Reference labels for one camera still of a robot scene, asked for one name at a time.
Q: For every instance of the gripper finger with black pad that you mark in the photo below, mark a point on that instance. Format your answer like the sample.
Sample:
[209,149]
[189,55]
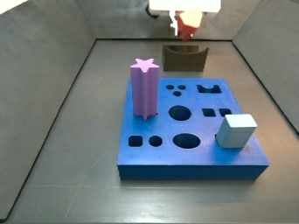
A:
[173,22]

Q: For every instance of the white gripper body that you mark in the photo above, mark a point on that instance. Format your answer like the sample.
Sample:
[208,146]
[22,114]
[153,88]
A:
[182,5]

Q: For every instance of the red three prong object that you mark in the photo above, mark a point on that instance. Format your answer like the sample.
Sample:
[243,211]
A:
[188,23]

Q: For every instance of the black curved fixture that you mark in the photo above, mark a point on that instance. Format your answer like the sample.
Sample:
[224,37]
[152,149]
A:
[184,58]

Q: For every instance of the blue foam hole board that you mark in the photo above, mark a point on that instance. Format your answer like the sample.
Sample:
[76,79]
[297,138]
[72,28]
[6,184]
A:
[172,145]

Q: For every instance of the purple star prism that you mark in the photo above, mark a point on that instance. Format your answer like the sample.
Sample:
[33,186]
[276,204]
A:
[144,78]

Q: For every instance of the light blue rectangular block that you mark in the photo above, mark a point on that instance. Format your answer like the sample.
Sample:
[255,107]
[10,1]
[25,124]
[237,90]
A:
[234,131]

